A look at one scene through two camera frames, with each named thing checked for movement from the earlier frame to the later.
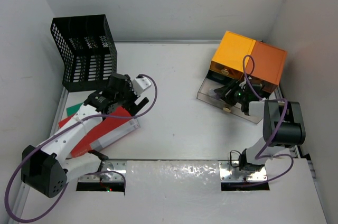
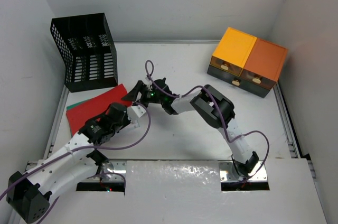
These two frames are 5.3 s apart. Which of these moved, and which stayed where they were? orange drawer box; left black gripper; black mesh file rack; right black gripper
Moved: left black gripper; right black gripper
Stayed: orange drawer box; black mesh file rack
